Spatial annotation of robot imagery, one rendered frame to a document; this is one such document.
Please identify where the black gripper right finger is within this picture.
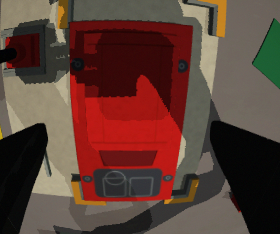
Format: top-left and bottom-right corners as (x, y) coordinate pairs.
(209, 120), (280, 234)

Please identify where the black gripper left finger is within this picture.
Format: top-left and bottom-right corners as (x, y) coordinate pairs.
(0, 124), (48, 234)

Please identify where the dark green flat panel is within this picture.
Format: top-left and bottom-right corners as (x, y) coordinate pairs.
(252, 18), (280, 89)

